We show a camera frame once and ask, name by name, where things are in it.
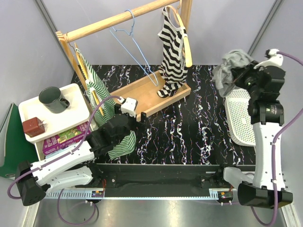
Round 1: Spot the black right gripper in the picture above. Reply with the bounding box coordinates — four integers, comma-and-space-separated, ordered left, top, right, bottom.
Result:
231, 61, 263, 98

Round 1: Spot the grey tank top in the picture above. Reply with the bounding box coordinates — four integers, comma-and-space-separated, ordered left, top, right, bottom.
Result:
212, 49, 254, 97

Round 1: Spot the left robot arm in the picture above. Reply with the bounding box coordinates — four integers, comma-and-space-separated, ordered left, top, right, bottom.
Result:
15, 113, 147, 206

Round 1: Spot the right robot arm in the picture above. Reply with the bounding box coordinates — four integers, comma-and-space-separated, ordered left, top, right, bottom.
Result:
215, 61, 293, 209

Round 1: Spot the green white striped top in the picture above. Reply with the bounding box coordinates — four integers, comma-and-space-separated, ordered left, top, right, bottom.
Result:
75, 48, 136, 160

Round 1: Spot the wooden hanger right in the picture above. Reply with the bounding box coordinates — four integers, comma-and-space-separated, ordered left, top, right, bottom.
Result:
167, 5, 193, 68

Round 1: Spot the wooden hanger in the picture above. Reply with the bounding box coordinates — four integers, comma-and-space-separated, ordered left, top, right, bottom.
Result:
75, 43, 107, 108
167, 5, 193, 68

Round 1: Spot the black white striped tank top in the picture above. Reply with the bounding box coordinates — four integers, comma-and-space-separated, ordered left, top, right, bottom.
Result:
157, 6, 188, 98

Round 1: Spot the wooden hanger left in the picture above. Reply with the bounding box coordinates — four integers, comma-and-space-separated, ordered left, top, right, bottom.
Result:
75, 43, 107, 108

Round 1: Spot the white perforated plastic basket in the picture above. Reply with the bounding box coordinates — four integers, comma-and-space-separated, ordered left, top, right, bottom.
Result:
224, 89, 256, 147

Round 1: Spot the wooden clothes rack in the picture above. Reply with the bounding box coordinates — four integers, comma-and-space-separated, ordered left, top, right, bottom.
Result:
55, 0, 192, 121

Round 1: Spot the white bedside shelf unit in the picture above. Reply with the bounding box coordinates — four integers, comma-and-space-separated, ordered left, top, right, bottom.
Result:
18, 83, 92, 160

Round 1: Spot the purple book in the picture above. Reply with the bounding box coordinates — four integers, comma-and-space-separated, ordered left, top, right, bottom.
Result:
42, 122, 88, 156

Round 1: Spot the dark green mug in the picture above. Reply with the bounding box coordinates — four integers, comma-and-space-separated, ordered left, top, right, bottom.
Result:
38, 87, 70, 114

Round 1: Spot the red brown cube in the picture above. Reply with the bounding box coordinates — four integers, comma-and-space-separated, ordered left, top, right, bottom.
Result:
22, 117, 45, 138

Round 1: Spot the green binder folder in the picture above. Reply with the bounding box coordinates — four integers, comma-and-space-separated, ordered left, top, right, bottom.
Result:
0, 103, 38, 178

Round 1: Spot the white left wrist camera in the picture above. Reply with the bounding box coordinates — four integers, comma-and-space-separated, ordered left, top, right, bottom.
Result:
118, 96, 138, 117

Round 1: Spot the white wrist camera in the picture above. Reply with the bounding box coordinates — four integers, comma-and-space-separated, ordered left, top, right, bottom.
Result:
118, 96, 138, 117
253, 49, 284, 70

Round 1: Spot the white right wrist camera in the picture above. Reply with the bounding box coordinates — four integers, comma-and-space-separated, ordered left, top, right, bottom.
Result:
253, 49, 284, 70

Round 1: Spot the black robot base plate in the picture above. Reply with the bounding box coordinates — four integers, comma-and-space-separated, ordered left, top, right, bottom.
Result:
75, 163, 242, 198

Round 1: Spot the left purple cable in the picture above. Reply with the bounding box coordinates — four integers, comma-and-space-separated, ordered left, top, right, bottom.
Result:
8, 96, 121, 225

